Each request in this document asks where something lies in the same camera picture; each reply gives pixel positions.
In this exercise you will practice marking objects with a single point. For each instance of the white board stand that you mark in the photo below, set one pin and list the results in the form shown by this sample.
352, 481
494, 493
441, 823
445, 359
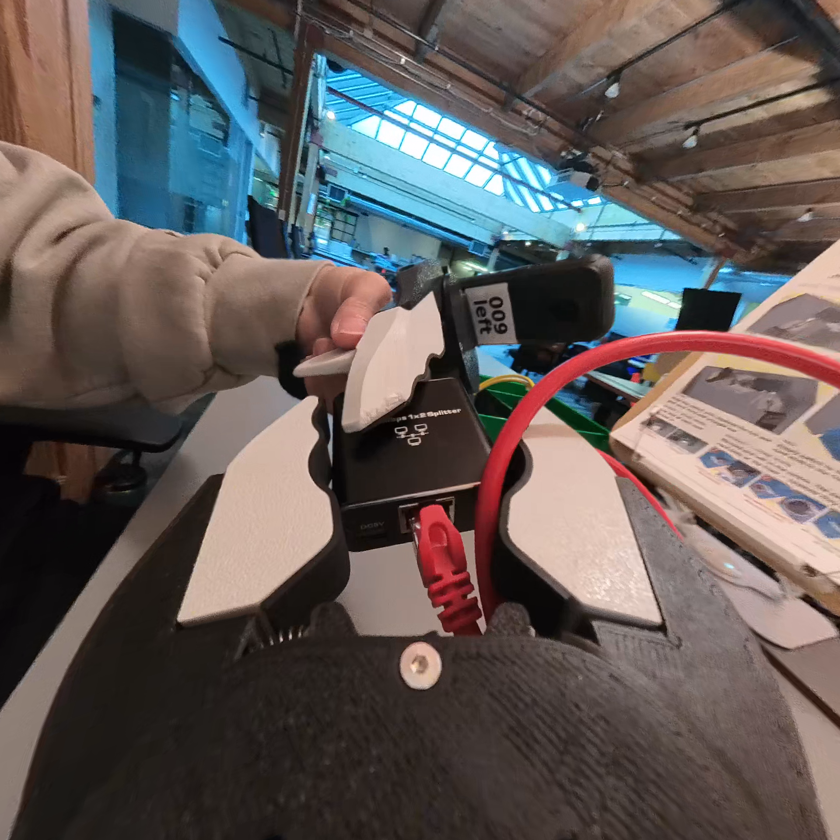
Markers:
787, 620

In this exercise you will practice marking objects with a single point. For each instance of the black monitor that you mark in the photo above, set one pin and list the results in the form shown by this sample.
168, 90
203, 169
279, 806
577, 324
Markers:
709, 308

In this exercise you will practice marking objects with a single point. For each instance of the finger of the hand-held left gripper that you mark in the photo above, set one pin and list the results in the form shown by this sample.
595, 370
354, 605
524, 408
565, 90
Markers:
387, 367

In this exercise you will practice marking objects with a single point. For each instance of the green storage bin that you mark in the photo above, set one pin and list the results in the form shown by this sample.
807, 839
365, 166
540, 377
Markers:
505, 407

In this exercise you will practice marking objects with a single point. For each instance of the black ethernet splitter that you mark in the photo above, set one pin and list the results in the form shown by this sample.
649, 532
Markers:
407, 472

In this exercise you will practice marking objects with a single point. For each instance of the white ceiling projector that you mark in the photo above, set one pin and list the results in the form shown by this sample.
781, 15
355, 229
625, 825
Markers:
577, 177

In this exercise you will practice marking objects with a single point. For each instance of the wooden support post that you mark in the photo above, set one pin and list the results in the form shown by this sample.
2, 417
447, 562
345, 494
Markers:
39, 79

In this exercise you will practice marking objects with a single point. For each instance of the black chair armrest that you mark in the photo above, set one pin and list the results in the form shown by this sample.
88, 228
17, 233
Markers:
98, 426

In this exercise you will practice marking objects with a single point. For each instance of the ceiling spotlight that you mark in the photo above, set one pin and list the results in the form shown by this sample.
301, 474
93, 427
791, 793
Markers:
690, 138
612, 88

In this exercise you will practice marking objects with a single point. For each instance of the instruction sheet on clipboard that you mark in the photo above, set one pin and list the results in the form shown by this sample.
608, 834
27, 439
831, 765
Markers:
754, 544

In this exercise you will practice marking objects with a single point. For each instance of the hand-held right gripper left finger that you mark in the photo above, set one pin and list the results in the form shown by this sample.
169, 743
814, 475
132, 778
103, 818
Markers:
262, 525

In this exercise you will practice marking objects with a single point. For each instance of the printed instruction sheet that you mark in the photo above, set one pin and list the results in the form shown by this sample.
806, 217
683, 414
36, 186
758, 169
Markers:
741, 420

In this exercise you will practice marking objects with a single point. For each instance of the person's left hand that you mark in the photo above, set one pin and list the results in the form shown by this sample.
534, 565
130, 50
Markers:
341, 302

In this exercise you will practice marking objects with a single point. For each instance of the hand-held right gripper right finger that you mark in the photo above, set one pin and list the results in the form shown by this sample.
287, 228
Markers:
577, 538

